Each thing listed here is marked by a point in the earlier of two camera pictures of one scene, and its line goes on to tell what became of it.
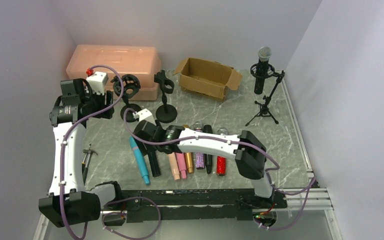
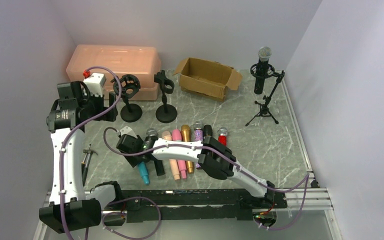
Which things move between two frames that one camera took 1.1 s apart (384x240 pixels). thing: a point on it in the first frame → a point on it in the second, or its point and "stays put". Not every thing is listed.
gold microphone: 189,157 stays put
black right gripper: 142,131 → 125,145
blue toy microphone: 140,160 stays put
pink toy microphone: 182,163 stays put
